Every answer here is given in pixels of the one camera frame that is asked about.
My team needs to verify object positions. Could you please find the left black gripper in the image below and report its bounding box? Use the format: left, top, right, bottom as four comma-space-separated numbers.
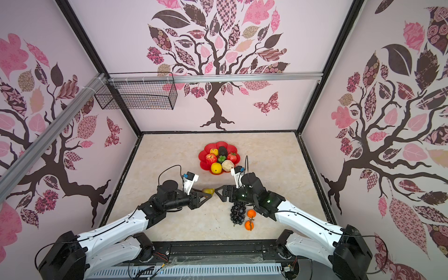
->
165, 188, 212, 211

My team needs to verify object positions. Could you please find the brown green fig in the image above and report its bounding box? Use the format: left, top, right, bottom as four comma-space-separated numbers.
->
201, 188, 215, 196

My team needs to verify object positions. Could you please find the yellow lemon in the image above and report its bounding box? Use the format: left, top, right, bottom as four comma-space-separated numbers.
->
210, 162, 223, 175

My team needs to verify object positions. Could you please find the red strawberry with green leaves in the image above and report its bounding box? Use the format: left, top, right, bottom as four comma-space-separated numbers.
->
227, 153, 239, 164

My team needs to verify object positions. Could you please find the red flower-shaped fruit bowl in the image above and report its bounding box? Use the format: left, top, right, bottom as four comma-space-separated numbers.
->
198, 141, 240, 175

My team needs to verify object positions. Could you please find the red pomegranate fruit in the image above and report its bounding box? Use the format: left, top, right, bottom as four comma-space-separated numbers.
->
206, 154, 218, 166

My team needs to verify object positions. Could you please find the dark green avocado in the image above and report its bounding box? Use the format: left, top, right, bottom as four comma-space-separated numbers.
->
218, 147, 228, 156

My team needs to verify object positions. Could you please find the small yellow quince fruit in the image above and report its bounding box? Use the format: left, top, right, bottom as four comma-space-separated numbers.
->
210, 149, 219, 156

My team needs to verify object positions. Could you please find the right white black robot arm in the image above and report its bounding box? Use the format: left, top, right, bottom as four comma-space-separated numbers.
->
215, 173, 373, 280

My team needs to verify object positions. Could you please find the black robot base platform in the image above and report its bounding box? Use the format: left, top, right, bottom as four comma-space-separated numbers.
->
65, 237, 369, 280

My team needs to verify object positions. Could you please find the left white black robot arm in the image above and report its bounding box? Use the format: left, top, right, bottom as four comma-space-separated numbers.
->
35, 180, 212, 280

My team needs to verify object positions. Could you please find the black grape bunch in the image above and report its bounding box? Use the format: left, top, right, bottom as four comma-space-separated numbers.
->
230, 202, 246, 225

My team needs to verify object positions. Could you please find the upper orange tangerine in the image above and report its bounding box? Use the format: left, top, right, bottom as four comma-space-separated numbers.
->
247, 210, 257, 219

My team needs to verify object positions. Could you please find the orange tangerine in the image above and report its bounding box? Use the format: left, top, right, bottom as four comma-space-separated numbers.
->
245, 220, 254, 231
247, 210, 257, 219

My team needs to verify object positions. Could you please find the lower orange tangerine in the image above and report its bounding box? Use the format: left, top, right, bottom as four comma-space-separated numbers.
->
245, 220, 254, 231

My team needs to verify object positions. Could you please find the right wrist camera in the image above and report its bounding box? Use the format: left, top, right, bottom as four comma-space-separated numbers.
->
231, 166, 246, 189

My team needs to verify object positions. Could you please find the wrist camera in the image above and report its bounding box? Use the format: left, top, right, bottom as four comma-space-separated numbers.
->
182, 171, 199, 195
231, 166, 246, 189

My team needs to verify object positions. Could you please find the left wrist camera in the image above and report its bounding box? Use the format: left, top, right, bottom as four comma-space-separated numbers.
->
182, 171, 199, 195

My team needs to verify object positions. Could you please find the white slotted cable duct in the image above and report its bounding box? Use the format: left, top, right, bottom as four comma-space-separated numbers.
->
89, 263, 283, 280

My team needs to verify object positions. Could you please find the black wire mesh basket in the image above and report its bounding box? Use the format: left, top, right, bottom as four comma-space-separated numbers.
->
94, 71, 178, 110

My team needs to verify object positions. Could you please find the rear aluminium frame rail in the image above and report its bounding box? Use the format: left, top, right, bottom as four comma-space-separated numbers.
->
108, 72, 323, 84

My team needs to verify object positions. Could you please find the aluminium frame rail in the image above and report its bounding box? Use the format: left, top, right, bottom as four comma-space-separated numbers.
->
1, 73, 107, 202
108, 72, 323, 84

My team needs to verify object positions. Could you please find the left aluminium frame rail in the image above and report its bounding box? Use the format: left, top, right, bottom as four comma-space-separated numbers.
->
1, 73, 107, 202

